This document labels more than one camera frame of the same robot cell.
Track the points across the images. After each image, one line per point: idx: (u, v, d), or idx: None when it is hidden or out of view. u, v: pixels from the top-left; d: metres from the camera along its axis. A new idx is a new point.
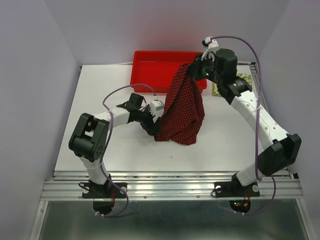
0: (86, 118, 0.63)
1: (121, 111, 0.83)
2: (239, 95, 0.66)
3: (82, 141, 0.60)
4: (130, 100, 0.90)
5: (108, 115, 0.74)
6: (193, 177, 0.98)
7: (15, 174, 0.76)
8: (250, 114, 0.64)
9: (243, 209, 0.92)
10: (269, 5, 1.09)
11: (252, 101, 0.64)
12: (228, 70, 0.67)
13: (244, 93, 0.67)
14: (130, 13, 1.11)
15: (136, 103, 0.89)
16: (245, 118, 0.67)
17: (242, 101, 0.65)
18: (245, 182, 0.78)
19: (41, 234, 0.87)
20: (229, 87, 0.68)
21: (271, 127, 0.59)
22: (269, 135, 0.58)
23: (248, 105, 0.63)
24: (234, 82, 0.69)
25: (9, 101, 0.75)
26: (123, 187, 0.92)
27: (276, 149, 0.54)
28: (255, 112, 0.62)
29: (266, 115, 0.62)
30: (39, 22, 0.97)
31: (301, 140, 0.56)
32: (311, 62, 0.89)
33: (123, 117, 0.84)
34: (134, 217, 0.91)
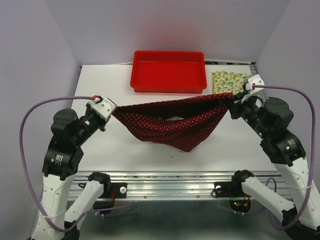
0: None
1: (56, 193, 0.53)
2: (290, 164, 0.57)
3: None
4: (56, 137, 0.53)
5: (47, 223, 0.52)
6: (192, 177, 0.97)
7: (14, 174, 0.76)
8: (296, 188, 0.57)
9: (243, 209, 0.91)
10: (269, 5, 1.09)
11: (303, 174, 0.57)
12: (279, 129, 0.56)
13: (296, 160, 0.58)
14: (130, 12, 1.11)
15: (67, 135, 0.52)
16: (287, 182, 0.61)
17: (293, 173, 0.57)
18: (247, 192, 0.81)
19: None
20: (278, 147, 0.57)
21: (318, 210, 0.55)
22: (315, 220, 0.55)
23: (298, 179, 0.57)
24: (286, 140, 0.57)
25: (8, 100, 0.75)
26: (122, 187, 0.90)
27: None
28: (304, 190, 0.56)
29: (316, 194, 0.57)
30: (39, 21, 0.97)
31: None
32: (311, 62, 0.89)
33: (66, 187, 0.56)
34: (135, 217, 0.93)
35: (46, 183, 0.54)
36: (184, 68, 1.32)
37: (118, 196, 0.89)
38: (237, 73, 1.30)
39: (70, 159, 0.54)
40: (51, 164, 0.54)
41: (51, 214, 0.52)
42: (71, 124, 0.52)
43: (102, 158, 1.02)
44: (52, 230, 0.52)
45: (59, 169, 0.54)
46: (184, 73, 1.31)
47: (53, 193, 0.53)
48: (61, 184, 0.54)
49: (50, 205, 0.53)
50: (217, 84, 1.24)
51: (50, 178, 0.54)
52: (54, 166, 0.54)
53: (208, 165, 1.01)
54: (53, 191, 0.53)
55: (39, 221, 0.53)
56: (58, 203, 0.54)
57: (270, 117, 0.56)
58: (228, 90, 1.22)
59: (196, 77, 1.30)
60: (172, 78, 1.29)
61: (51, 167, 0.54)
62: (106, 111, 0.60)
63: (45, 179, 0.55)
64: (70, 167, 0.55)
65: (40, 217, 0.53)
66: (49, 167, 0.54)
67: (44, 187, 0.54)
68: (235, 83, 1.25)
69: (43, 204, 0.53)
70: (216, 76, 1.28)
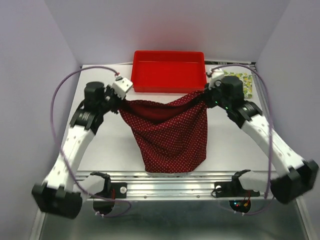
0: (40, 189, 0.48)
1: (78, 141, 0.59)
2: (249, 119, 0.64)
3: (53, 208, 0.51)
4: (86, 99, 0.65)
5: (63, 166, 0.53)
6: (193, 177, 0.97)
7: (15, 174, 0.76)
8: (262, 140, 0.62)
9: (243, 209, 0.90)
10: (269, 5, 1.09)
11: (263, 126, 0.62)
12: (235, 96, 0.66)
13: (255, 116, 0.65)
14: (131, 13, 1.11)
15: (94, 98, 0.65)
16: (257, 142, 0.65)
17: (253, 126, 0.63)
18: (247, 186, 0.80)
19: (41, 234, 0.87)
20: (239, 112, 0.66)
21: (285, 153, 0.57)
22: (284, 162, 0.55)
23: (260, 131, 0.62)
24: (244, 106, 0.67)
25: (8, 100, 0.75)
26: (122, 187, 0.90)
27: (293, 178, 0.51)
28: (267, 138, 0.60)
29: (279, 140, 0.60)
30: (39, 21, 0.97)
31: (319, 168, 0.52)
32: (311, 62, 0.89)
33: (86, 142, 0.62)
34: (134, 217, 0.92)
35: (70, 133, 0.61)
36: (184, 68, 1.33)
37: (119, 196, 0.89)
38: (237, 73, 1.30)
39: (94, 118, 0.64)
40: (78, 118, 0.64)
41: (69, 158, 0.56)
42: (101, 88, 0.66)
43: (102, 158, 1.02)
44: (67, 174, 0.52)
45: (84, 124, 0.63)
46: (184, 73, 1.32)
47: (75, 141, 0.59)
48: (84, 133, 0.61)
49: (70, 150, 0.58)
50: None
51: (74, 128, 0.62)
52: (81, 121, 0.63)
53: (208, 164, 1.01)
54: (75, 139, 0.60)
55: (56, 166, 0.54)
56: (77, 150, 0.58)
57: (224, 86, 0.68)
58: None
59: (196, 77, 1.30)
60: (173, 78, 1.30)
61: (78, 122, 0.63)
62: (125, 87, 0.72)
63: (70, 130, 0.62)
64: (93, 127, 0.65)
65: (59, 162, 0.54)
66: (75, 122, 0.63)
67: (68, 136, 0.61)
68: None
69: (64, 151, 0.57)
70: None
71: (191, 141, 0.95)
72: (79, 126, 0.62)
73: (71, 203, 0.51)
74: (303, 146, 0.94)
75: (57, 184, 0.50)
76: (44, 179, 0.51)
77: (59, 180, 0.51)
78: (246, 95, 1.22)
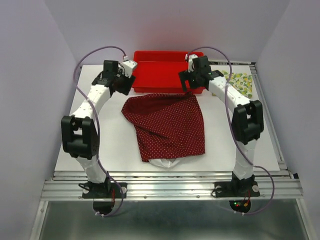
0: (68, 119, 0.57)
1: (100, 93, 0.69)
2: (212, 78, 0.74)
3: (76, 143, 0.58)
4: (105, 69, 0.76)
5: (89, 105, 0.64)
6: (193, 177, 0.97)
7: (15, 174, 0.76)
8: (221, 93, 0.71)
9: (243, 209, 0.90)
10: (269, 6, 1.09)
11: (222, 82, 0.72)
12: (202, 65, 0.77)
13: (216, 78, 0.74)
14: (131, 13, 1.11)
15: (112, 69, 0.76)
16: (220, 97, 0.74)
17: (215, 83, 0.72)
18: (242, 175, 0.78)
19: (41, 234, 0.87)
20: (204, 76, 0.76)
21: (236, 97, 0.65)
22: (234, 102, 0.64)
23: (219, 86, 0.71)
24: (209, 71, 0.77)
25: (9, 101, 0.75)
26: (122, 187, 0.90)
27: (240, 112, 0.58)
28: (223, 89, 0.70)
29: (234, 90, 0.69)
30: (39, 22, 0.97)
31: (262, 104, 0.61)
32: (310, 63, 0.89)
33: (103, 99, 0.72)
34: (134, 218, 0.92)
35: (92, 89, 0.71)
36: (184, 68, 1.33)
37: (118, 196, 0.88)
38: (237, 73, 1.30)
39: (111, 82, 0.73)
40: (98, 82, 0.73)
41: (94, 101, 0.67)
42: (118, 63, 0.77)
43: (102, 157, 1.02)
44: (91, 111, 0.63)
45: (104, 84, 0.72)
46: None
47: (97, 92, 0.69)
48: (104, 89, 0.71)
49: (93, 97, 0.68)
50: None
51: (97, 86, 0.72)
52: (100, 82, 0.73)
53: (208, 164, 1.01)
54: (97, 91, 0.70)
55: (81, 105, 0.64)
56: (99, 99, 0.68)
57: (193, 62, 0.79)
58: None
59: None
60: (173, 78, 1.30)
61: (98, 82, 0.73)
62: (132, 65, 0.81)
63: (92, 88, 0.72)
64: (109, 89, 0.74)
65: (84, 103, 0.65)
66: (96, 82, 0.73)
67: (91, 91, 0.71)
68: (235, 83, 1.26)
69: (88, 97, 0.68)
70: None
71: (186, 131, 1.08)
72: (99, 84, 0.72)
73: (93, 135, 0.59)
74: (303, 146, 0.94)
75: (83, 116, 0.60)
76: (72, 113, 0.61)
77: (84, 114, 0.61)
78: (246, 95, 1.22)
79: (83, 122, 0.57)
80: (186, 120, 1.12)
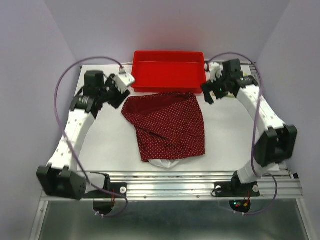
0: (45, 171, 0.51)
1: (79, 123, 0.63)
2: (244, 87, 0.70)
3: (60, 189, 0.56)
4: (86, 84, 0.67)
5: (67, 147, 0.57)
6: (193, 176, 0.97)
7: (15, 174, 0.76)
8: (251, 106, 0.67)
9: (243, 209, 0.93)
10: (269, 6, 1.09)
11: (254, 93, 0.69)
12: (232, 69, 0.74)
13: (249, 86, 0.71)
14: (131, 13, 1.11)
15: (96, 85, 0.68)
16: (248, 109, 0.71)
17: (246, 93, 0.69)
18: (244, 179, 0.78)
19: (41, 234, 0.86)
20: (235, 81, 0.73)
21: (268, 116, 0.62)
22: (266, 122, 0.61)
23: (251, 97, 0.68)
24: (241, 77, 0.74)
25: (9, 100, 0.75)
26: (123, 187, 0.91)
27: (270, 135, 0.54)
28: (255, 103, 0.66)
29: (266, 106, 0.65)
30: (39, 22, 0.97)
31: (297, 131, 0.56)
32: (310, 62, 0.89)
33: (87, 124, 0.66)
34: (134, 218, 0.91)
35: (71, 116, 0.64)
36: (184, 68, 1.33)
37: (119, 196, 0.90)
38: None
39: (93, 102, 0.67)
40: (78, 102, 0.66)
41: (72, 140, 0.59)
42: (101, 75, 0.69)
43: (102, 157, 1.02)
44: (70, 155, 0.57)
45: (84, 109, 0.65)
46: (184, 73, 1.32)
47: (77, 123, 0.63)
48: (84, 115, 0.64)
49: (72, 133, 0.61)
50: None
51: (75, 112, 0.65)
52: (80, 104, 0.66)
53: (208, 164, 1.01)
54: (77, 121, 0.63)
55: (58, 148, 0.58)
56: (79, 134, 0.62)
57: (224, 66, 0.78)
58: None
59: (196, 77, 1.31)
60: (173, 78, 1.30)
61: (78, 104, 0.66)
62: (126, 82, 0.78)
63: (70, 113, 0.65)
64: (92, 110, 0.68)
65: (61, 143, 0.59)
66: (76, 104, 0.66)
67: (69, 120, 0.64)
68: None
69: (67, 133, 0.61)
70: None
71: (186, 131, 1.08)
72: (79, 108, 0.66)
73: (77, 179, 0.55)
74: (303, 145, 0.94)
75: (61, 165, 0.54)
76: (49, 161, 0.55)
77: (64, 161, 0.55)
78: None
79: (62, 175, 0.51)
80: (186, 120, 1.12)
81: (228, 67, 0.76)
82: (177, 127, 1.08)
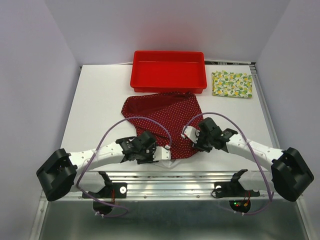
0: (61, 155, 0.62)
1: (111, 152, 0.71)
2: (228, 139, 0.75)
3: (49, 178, 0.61)
4: (139, 137, 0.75)
5: (89, 156, 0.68)
6: (190, 177, 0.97)
7: (15, 174, 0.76)
8: (245, 151, 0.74)
9: (243, 209, 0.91)
10: (269, 6, 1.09)
11: (241, 139, 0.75)
12: (211, 129, 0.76)
13: (233, 136, 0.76)
14: (131, 13, 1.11)
15: (144, 142, 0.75)
16: (243, 155, 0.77)
17: (234, 143, 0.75)
18: (248, 187, 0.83)
19: (41, 234, 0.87)
20: (220, 139, 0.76)
21: (265, 151, 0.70)
22: (267, 158, 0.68)
23: (240, 144, 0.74)
24: (221, 132, 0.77)
25: (9, 101, 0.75)
26: (122, 187, 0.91)
27: (280, 168, 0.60)
28: (246, 146, 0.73)
29: (257, 144, 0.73)
30: (39, 22, 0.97)
31: (297, 152, 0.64)
32: (311, 63, 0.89)
33: (115, 159, 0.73)
34: (135, 218, 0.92)
35: (112, 144, 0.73)
36: (184, 68, 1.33)
37: (118, 196, 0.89)
38: (237, 73, 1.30)
39: (132, 152, 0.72)
40: (123, 143, 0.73)
41: (98, 156, 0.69)
42: (153, 141, 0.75)
43: None
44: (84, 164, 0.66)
45: (123, 149, 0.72)
46: (184, 73, 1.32)
47: (110, 151, 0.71)
48: (119, 153, 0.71)
49: (101, 153, 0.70)
50: (216, 84, 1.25)
51: (116, 145, 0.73)
52: (123, 145, 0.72)
53: (207, 165, 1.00)
54: (111, 150, 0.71)
55: (85, 151, 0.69)
56: (106, 158, 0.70)
57: (200, 127, 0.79)
58: (228, 91, 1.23)
59: (196, 77, 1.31)
60: (173, 78, 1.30)
61: (122, 143, 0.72)
62: (164, 157, 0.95)
63: (113, 143, 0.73)
64: (126, 156, 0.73)
65: (89, 151, 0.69)
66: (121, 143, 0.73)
67: (108, 144, 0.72)
68: (235, 83, 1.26)
69: (100, 149, 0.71)
70: (216, 76, 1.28)
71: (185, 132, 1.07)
72: (121, 147, 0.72)
73: (64, 186, 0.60)
74: (303, 146, 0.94)
75: (74, 162, 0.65)
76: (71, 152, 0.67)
77: (78, 161, 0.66)
78: (246, 95, 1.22)
79: (66, 170, 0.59)
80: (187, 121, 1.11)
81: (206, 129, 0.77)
82: (177, 127, 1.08)
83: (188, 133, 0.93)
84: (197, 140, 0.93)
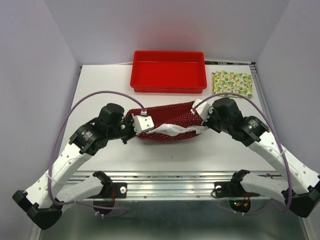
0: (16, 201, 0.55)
1: (69, 162, 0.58)
2: (259, 139, 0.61)
3: None
4: (100, 117, 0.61)
5: (46, 184, 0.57)
6: (188, 177, 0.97)
7: (15, 175, 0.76)
8: (274, 159, 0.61)
9: (243, 209, 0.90)
10: (269, 6, 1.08)
11: (273, 144, 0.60)
12: (232, 114, 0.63)
13: (262, 134, 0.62)
14: (131, 13, 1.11)
15: (108, 121, 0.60)
16: (264, 157, 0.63)
17: (264, 146, 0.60)
18: (249, 189, 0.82)
19: (41, 234, 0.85)
20: (244, 131, 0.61)
21: (301, 172, 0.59)
22: (303, 182, 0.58)
23: (271, 150, 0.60)
24: (247, 122, 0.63)
25: (8, 101, 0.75)
26: (122, 187, 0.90)
27: (314, 199, 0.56)
28: (280, 157, 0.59)
29: (292, 157, 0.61)
30: (38, 22, 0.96)
31: None
32: (311, 63, 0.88)
33: (80, 162, 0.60)
34: (134, 220, 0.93)
35: (66, 149, 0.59)
36: (184, 68, 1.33)
37: (118, 196, 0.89)
38: (237, 73, 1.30)
39: (94, 141, 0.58)
40: (79, 136, 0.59)
41: (54, 178, 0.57)
42: (120, 114, 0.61)
43: (102, 158, 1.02)
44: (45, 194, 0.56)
45: (85, 142, 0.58)
46: (184, 73, 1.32)
47: (67, 160, 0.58)
48: (77, 155, 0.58)
49: (58, 170, 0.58)
50: (216, 84, 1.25)
51: (71, 146, 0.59)
52: (81, 139, 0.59)
53: (208, 165, 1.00)
54: (67, 159, 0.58)
55: (41, 179, 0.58)
56: (65, 172, 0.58)
57: (219, 109, 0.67)
58: (228, 91, 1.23)
59: (197, 77, 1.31)
60: (174, 78, 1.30)
61: (78, 138, 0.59)
62: (144, 127, 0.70)
63: (67, 145, 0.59)
64: (91, 148, 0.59)
65: (44, 177, 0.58)
66: (76, 136, 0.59)
67: (63, 153, 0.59)
68: (235, 83, 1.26)
69: (54, 168, 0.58)
70: (216, 76, 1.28)
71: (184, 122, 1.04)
72: (77, 145, 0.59)
73: (43, 219, 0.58)
74: (303, 147, 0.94)
75: (32, 200, 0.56)
76: (27, 189, 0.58)
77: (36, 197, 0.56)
78: (246, 95, 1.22)
79: (30, 208, 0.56)
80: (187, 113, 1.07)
81: (226, 112, 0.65)
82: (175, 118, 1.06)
83: (200, 111, 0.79)
84: (207, 119, 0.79)
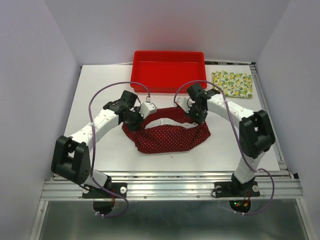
0: (63, 141, 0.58)
1: (107, 118, 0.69)
2: (209, 98, 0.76)
3: (66, 166, 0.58)
4: (122, 97, 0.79)
5: (90, 130, 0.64)
6: (192, 176, 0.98)
7: (15, 174, 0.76)
8: (221, 109, 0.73)
9: (243, 209, 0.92)
10: (269, 6, 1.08)
11: (220, 99, 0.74)
12: (197, 91, 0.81)
13: (214, 96, 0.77)
14: (131, 13, 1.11)
15: (128, 101, 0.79)
16: (221, 115, 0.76)
17: (213, 101, 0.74)
18: (243, 178, 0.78)
19: (41, 234, 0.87)
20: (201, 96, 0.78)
21: (239, 111, 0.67)
22: (238, 116, 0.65)
23: (218, 102, 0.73)
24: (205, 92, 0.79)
25: (8, 100, 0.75)
26: (123, 187, 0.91)
27: (245, 123, 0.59)
28: (223, 105, 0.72)
29: (234, 104, 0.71)
30: (38, 21, 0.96)
31: (267, 114, 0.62)
32: (311, 62, 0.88)
33: (112, 123, 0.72)
34: (134, 218, 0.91)
35: (102, 112, 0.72)
36: (184, 68, 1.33)
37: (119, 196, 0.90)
38: (237, 73, 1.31)
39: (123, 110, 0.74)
40: (111, 106, 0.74)
41: (97, 126, 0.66)
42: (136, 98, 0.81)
43: (101, 158, 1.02)
44: (90, 136, 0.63)
45: (115, 110, 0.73)
46: (184, 73, 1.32)
47: (104, 117, 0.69)
48: (113, 115, 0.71)
49: (99, 122, 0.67)
50: (217, 84, 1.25)
51: (106, 110, 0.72)
52: (113, 107, 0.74)
53: (208, 165, 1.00)
54: (105, 116, 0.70)
55: (84, 128, 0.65)
56: (104, 124, 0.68)
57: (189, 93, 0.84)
58: (228, 91, 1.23)
59: (196, 77, 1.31)
60: (175, 78, 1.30)
61: (110, 107, 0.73)
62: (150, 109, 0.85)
63: (102, 110, 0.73)
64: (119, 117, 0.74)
65: (87, 126, 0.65)
66: (108, 106, 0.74)
67: (99, 114, 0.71)
68: (235, 83, 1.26)
69: (94, 120, 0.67)
70: (216, 76, 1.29)
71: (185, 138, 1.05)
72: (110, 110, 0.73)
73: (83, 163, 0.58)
74: (303, 146, 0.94)
75: (80, 140, 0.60)
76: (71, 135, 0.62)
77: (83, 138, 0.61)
78: (246, 95, 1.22)
79: (76, 148, 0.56)
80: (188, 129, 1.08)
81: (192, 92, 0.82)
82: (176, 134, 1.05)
83: (181, 103, 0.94)
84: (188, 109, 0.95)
